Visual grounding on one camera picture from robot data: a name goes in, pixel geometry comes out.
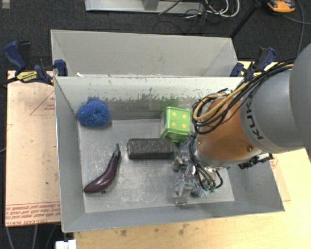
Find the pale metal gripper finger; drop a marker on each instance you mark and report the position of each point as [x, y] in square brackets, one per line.
[182, 194]
[176, 163]

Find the dark grey flat block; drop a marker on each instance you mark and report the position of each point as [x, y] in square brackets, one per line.
[150, 148]

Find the grey metal bin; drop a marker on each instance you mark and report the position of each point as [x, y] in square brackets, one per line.
[145, 180]

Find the green dice cube, yellow dots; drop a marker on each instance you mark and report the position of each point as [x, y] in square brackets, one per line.
[176, 123]

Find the purple toy eggplant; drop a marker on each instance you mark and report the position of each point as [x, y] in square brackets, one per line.
[107, 174]

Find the blue round scrubber sponge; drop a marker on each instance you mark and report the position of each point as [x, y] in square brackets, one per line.
[93, 113]

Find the brown cardboard board, red print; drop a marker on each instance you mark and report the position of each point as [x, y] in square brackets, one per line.
[31, 144]

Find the black cylinder on white bracket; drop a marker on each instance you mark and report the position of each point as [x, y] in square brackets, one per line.
[248, 163]

